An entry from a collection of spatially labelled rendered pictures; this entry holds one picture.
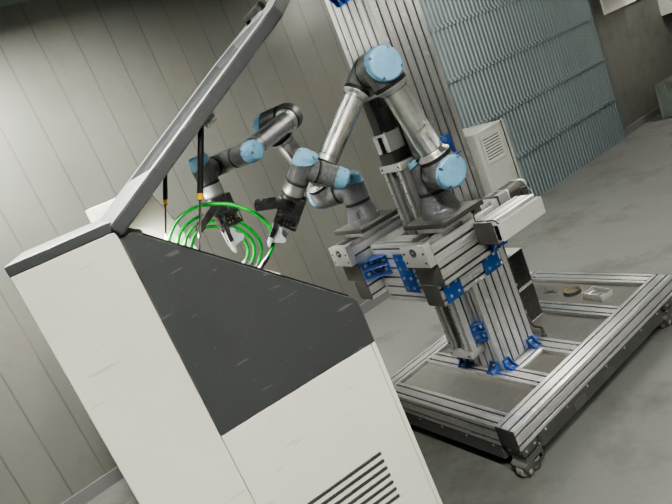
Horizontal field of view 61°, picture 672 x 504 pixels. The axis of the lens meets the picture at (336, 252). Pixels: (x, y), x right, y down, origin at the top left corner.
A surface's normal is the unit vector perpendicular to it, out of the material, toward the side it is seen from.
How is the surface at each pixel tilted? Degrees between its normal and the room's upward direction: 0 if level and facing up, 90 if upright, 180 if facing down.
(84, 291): 90
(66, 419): 90
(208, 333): 90
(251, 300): 90
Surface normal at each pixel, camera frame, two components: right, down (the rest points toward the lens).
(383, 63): 0.22, 0.01
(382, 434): 0.43, 0.05
